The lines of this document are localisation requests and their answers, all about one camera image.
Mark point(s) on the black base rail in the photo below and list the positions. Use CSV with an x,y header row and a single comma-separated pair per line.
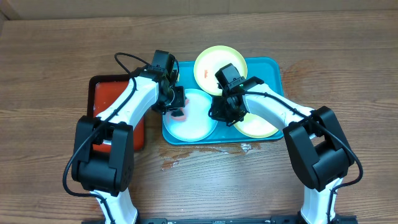
x,y
280,219

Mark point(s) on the red tray with black rim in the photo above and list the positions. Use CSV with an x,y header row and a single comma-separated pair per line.
x,y
103,90

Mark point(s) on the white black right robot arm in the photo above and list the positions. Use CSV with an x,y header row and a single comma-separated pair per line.
x,y
318,149

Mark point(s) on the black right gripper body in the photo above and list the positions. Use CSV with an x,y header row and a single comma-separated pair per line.
x,y
225,112

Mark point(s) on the teal plastic tray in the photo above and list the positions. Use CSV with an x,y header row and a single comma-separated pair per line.
x,y
262,67

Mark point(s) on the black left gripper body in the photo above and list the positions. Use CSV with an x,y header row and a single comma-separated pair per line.
x,y
175,99

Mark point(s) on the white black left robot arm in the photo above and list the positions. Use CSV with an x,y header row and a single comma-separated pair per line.
x,y
103,154

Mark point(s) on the yellow-green plate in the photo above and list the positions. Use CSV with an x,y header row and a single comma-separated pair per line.
x,y
255,126
210,61

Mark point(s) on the light blue plate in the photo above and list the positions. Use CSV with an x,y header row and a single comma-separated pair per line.
x,y
198,124

